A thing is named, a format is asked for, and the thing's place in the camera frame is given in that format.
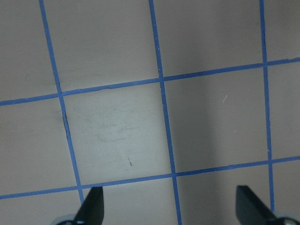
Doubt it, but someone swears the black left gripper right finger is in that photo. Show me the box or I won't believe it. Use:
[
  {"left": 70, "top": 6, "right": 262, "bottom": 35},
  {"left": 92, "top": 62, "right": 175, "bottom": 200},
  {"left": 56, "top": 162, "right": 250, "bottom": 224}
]
[{"left": 235, "top": 185, "right": 277, "bottom": 225}]

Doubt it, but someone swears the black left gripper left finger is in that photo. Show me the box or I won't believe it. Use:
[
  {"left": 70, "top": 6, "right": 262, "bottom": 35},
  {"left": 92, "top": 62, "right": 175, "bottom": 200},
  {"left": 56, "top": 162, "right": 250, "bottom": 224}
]
[{"left": 74, "top": 187, "right": 104, "bottom": 225}]

